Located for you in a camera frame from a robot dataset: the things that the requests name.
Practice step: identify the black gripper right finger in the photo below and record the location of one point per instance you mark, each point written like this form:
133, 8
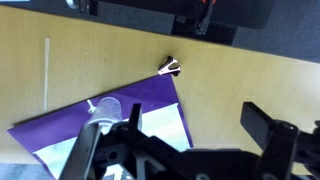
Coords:
256, 123

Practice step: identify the clear plastic cup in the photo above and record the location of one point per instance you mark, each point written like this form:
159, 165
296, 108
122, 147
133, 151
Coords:
107, 112

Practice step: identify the black staple remover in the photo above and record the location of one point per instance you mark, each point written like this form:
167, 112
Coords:
171, 66

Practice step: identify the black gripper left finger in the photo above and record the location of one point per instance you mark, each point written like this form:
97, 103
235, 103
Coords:
79, 165

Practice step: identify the clear plastic straw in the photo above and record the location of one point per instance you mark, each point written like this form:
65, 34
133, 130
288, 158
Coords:
46, 69

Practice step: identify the black clamp with orange handle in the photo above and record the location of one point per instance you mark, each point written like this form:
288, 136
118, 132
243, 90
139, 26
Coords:
205, 22

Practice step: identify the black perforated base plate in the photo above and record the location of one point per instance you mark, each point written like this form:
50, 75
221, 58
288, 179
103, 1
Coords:
227, 15

